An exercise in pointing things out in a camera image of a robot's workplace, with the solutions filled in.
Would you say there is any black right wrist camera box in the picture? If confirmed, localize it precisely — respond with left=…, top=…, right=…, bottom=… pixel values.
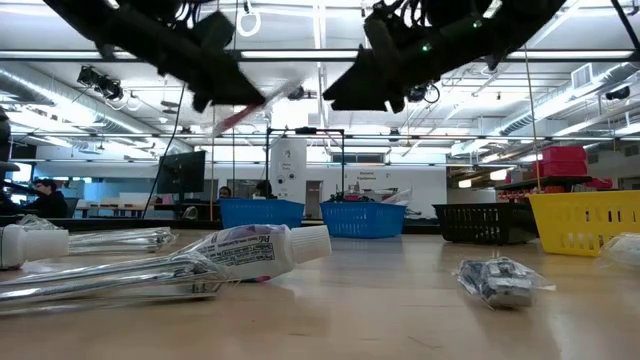
left=363, top=13, right=401, bottom=61

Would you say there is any red storage bin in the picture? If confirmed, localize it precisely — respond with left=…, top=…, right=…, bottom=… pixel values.
left=532, top=160, right=589, bottom=177
left=542, top=145, right=587, bottom=162

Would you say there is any white hanging ring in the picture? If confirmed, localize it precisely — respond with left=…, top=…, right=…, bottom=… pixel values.
left=236, top=9, right=262, bottom=39

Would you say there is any blue plastic basket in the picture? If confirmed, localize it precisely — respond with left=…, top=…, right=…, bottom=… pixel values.
left=319, top=201, right=407, bottom=239
left=218, top=198, right=305, bottom=230

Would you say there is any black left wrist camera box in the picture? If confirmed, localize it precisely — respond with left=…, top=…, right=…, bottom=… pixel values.
left=192, top=10, right=236, bottom=51

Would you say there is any black ceiling track camera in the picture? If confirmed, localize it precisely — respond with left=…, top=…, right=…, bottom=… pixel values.
left=76, top=64, right=125, bottom=102

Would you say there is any crumpled clear plastic bag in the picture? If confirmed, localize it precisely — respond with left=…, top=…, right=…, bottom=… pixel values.
left=18, top=214, right=59, bottom=232

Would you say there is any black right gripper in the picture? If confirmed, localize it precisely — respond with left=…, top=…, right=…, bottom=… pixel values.
left=322, top=19, right=491, bottom=115

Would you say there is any black item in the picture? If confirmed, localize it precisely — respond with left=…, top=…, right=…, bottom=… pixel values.
left=455, top=255, right=557, bottom=310

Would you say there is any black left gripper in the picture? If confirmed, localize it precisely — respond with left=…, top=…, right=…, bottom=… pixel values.
left=149, top=29, right=266, bottom=114

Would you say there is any yellow plastic basket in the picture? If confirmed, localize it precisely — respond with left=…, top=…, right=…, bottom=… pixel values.
left=528, top=189, right=640, bottom=258

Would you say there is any long ceiling light strip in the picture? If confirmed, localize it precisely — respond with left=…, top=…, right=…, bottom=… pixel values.
left=239, top=49, right=361, bottom=60

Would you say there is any white toothpaste tube ribbed cap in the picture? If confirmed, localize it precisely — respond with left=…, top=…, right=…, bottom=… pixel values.
left=187, top=223, right=333, bottom=282

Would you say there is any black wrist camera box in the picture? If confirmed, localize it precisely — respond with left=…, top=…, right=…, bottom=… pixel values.
left=363, top=13, right=401, bottom=61
left=192, top=10, right=236, bottom=51

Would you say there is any white tube with plain cap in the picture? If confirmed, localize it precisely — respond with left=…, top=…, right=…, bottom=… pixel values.
left=0, top=224, right=70, bottom=270

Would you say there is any black computer monitor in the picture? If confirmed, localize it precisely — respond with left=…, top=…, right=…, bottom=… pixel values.
left=156, top=149, right=207, bottom=196

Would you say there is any black metal frame stand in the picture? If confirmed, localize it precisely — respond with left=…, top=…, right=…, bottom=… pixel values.
left=264, top=126, right=347, bottom=201

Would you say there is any black plastic basket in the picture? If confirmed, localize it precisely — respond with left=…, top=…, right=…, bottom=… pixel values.
left=432, top=202, right=540, bottom=246

